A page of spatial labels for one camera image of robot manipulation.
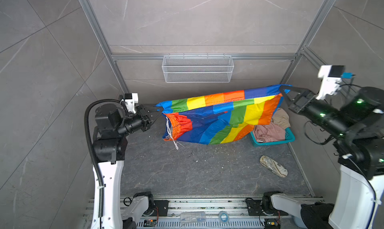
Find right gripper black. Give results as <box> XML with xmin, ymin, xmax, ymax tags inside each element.
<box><xmin>279</xmin><ymin>83</ymin><xmax>355</xmax><ymax>139</ymax></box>

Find teal plastic laundry basket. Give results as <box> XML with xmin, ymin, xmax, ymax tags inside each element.
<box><xmin>250</xmin><ymin>128</ymin><xmax>296</xmax><ymax>147</ymax></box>

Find rainbow striped shorts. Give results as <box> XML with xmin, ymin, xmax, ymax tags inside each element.
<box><xmin>157</xmin><ymin>85</ymin><xmax>284</xmax><ymax>145</ymax></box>

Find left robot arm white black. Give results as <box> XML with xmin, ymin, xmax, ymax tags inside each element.
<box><xmin>84</xmin><ymin>93</ymin><xmax>162</xmax><ymax>229</ymax></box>

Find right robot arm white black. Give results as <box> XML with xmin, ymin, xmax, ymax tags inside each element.
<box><xmin>262</xmin><ymin>86</ymin><xmax>384</xmax><ymax>229</ymax></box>

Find pink shorts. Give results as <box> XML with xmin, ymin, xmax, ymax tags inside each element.
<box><xmin>253</xmin><ymin>123</ymin><xmax>285</xmax><ymax>142</ymax></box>

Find folded patterned beige shorts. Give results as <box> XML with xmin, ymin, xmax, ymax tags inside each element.
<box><xmin>260</xmin><ymin>155</ymin><xmax>288</xmax><ymax>178</ymax></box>

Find clear plastic bottle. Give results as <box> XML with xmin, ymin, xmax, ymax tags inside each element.
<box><xmin>180</xmin><ymin>212</ymin><xmax>206</xmax><ymax>224</ymax></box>

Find small circuit board left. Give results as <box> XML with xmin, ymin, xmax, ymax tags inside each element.
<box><xmin>143</xmin><ymin>219</ymin><xmax>159</xmax><ymax>227</ymax></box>

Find small circuit board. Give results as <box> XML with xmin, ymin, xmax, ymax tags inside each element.
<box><xmin>264</xmin><ymin>219</ymin><xmax>281</xmax><ymax>229</ymax></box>
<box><xmin>143</xmin><ymin>219</ymin><xmax>159</xmax><ymax>227</ymax></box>

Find clear tape roll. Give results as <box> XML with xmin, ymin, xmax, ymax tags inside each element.
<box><xmin>218</xmin><ymin>211</ymin><xmax>230</xmax><ymax>224</ymax></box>

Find small circuit board right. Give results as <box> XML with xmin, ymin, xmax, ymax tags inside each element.
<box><xmin>264</xmin><ymin>219</ymin><xmax>281</xmax><ymax>229</ymax></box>

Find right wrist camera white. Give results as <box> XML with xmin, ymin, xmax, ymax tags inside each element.
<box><xmin>316</xmin><ymin>65</ymin><xmax>354</xmax><ymax>100</ymax></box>

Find white wire mesh wall basket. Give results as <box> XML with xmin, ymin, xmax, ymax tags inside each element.
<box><xmin>162</xmin><ymin>55</ymin><xmax>234</xmax><ymax>83</ymax></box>

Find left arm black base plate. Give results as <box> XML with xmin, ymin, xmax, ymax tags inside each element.
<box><xmin>143</xmin><ymin>200</ymin><xmax>169</xmax><ymax>217</ymax></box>

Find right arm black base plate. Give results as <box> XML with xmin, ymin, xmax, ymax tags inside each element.
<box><xmin>245</xmin><ymin>198</ymin><xmax>289</xmax><ymax>217</ymax></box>

